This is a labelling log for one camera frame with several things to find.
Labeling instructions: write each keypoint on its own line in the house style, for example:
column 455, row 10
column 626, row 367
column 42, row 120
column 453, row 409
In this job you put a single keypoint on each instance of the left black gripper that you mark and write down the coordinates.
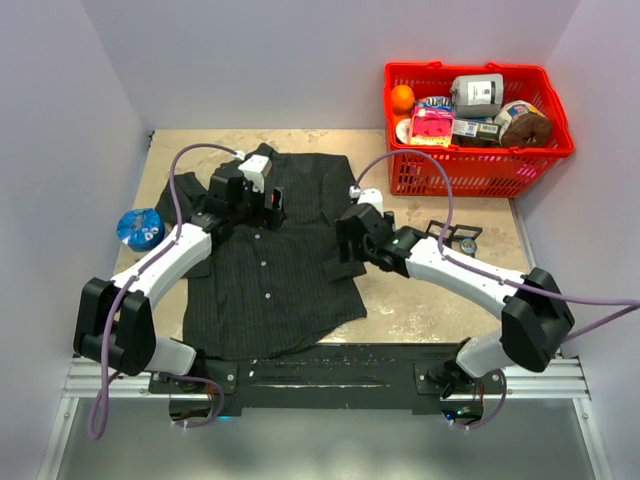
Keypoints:
column 270, row 218

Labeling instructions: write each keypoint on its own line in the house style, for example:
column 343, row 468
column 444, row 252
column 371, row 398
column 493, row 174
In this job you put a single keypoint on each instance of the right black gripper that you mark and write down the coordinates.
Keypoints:
column 342, row 238

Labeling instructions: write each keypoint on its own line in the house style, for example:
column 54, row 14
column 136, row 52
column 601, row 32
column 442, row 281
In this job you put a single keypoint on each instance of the black pinstriped button shirt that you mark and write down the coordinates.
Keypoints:
column 263, row 293

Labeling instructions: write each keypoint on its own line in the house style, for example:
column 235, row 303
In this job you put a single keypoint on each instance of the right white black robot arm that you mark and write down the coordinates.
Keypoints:
column 534, row 320

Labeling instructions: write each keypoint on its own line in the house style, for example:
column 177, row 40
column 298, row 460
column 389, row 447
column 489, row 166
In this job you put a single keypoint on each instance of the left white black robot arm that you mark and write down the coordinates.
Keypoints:
column 115, row 319

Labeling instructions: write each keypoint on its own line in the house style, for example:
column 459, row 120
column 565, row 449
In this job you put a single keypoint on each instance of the black framed brooch card left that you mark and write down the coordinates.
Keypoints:
column 435, row 229

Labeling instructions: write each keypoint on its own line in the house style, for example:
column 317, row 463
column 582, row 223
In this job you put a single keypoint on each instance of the black framed brooch card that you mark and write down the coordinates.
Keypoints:
column 435, row 229
column 465, row 237

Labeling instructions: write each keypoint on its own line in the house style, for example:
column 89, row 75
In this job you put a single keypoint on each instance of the black framed brooch card right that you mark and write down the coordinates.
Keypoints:
column 465, row 237

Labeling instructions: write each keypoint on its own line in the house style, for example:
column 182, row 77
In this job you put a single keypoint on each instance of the pink snack box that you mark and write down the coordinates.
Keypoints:
column 431, row 126

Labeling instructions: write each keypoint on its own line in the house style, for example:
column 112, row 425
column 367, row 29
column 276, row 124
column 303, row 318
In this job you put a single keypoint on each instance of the blue wrapped round package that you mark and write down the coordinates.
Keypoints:
column 141, row 229

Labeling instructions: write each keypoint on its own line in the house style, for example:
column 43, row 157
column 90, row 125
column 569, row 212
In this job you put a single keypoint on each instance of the orange fruit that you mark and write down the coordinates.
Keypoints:
column 402, row 99

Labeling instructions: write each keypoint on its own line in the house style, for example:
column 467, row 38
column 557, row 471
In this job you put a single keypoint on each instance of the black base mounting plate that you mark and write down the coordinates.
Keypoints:
column 342, row 377

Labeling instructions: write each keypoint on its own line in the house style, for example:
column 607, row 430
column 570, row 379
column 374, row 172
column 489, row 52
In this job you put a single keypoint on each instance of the red plastic shopping basket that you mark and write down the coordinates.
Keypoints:
column 474, row 172

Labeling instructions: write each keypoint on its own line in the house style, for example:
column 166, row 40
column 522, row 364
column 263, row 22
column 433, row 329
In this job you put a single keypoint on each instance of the blue white barcode box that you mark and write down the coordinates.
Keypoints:
column 472, row 128

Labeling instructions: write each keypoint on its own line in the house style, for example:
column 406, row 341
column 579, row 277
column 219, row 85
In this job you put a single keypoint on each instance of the grey labelled bag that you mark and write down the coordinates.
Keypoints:
column 475, row 96

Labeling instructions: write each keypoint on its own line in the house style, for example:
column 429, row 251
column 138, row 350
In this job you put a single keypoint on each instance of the white round labelled package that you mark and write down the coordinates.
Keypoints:
column 516, row 111

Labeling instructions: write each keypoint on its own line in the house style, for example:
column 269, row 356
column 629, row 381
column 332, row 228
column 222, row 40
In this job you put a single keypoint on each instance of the brown doughnut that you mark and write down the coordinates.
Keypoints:
column 529, row 130

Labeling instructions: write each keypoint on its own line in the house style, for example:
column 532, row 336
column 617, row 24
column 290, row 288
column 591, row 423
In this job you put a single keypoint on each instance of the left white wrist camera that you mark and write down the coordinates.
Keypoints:
column 254, row 171

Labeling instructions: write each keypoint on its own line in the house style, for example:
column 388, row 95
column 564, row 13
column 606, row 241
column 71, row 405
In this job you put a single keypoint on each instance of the aluminium frame rail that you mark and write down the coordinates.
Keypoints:
column 561, row 379

